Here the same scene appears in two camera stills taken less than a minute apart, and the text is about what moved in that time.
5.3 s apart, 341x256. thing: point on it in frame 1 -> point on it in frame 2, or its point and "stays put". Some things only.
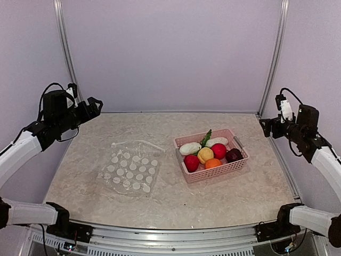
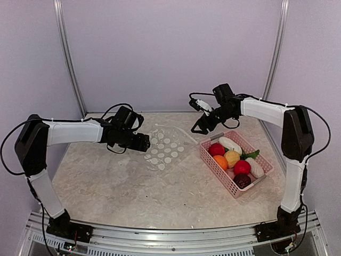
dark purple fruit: [233, 154] -> [242, 180]
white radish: [221, 140] -> [257, 170]
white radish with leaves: [191, 148] -> [230, 145]
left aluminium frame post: [66, 47] stays put
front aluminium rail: [239, 241] stays put
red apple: [219, 151] stays put
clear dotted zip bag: [131, 167] -> [169, 145]
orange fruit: [212, 162] -> [221, 160]
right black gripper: [269, 122] -> [203, 120]
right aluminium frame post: [283, 14] stays put
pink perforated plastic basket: [202, 173] -> [228, 176]
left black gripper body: [81, 117] -> [140, 144]
